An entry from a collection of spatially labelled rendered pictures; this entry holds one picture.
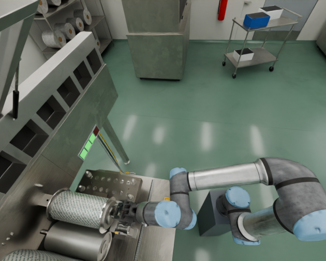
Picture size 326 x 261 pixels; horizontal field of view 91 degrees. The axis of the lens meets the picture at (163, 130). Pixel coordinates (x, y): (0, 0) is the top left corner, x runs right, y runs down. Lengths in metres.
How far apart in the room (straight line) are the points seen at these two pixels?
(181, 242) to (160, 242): 0.91
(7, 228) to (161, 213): 0.62
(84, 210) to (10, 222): 0.26
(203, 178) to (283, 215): 0.26
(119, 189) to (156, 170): 1.18
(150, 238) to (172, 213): 0.60
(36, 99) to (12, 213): 0.46
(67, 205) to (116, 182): 0.36
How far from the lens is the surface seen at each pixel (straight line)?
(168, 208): 0.54
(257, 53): 4.10
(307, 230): 0.62
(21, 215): 0.95
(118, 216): 0.71
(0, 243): 0.94
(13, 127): 0.82
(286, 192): 0.64
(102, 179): 1.17
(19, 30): 0.40
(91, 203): 0.82
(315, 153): 2.98
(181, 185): 0.66
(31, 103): 0.85
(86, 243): 0.88
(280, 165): 0.65
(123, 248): 1.17
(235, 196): 0.98
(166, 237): 1.13
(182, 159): 2.28
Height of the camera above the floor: 2.03
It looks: 52 degrees down
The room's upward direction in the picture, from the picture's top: 7 degrees counter-clockwise
